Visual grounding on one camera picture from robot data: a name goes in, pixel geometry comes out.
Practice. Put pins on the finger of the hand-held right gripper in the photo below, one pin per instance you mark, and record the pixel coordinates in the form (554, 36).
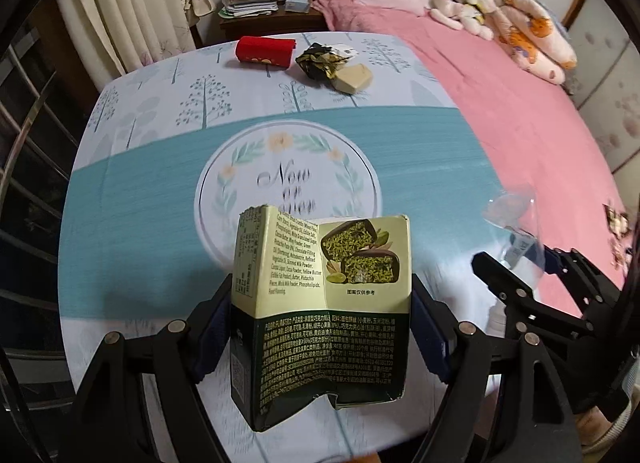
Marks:
(500, 283)
(552, 260)

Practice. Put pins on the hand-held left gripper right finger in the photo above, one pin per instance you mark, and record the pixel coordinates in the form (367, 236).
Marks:
(425, 328)

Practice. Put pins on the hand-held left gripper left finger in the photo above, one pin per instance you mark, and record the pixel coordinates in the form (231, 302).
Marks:
(215, 325)

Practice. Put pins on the crushed clear plastic bottle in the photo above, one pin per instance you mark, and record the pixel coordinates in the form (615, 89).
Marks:
(510, 208)

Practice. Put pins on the green chocolate box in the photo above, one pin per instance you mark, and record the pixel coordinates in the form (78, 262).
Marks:
(320, 353)

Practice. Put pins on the person's right forearm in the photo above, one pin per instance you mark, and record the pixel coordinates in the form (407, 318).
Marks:
(597, 430)

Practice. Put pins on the dark patterned wrapper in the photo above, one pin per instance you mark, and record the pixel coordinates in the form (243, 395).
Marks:
(616, 225)

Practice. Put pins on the pink bed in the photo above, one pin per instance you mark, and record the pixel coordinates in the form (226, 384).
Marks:
(500, 118)

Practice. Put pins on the white floral wardrobe door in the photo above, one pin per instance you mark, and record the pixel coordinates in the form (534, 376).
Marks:
(610, 68)

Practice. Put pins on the rolled floral quilt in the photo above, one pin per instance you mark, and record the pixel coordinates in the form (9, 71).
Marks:
(530, 28)

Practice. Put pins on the beige chocolate block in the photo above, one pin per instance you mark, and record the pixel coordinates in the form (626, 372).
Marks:
(352, 79)

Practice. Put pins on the metal rack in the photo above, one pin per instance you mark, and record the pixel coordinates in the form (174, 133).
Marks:
(25, 143)

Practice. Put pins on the white plush toy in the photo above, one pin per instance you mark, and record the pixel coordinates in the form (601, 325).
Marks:
(460, 10)

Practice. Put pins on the black gold crumpled wrapper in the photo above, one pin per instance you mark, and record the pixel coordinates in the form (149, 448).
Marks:
(320, 65)

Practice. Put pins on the red pouch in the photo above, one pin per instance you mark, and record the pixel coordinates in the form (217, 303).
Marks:
(260, 48)

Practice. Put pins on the wooden nightstand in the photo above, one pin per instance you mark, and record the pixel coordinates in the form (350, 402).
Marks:
(280, 23)

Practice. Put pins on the pink fleece blanket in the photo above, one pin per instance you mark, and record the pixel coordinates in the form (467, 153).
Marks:
(340, 5)

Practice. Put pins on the stack of papers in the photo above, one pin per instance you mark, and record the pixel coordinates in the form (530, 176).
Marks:
(250, 0)

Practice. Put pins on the small blue box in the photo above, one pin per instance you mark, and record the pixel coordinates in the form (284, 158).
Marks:
(299, 2)

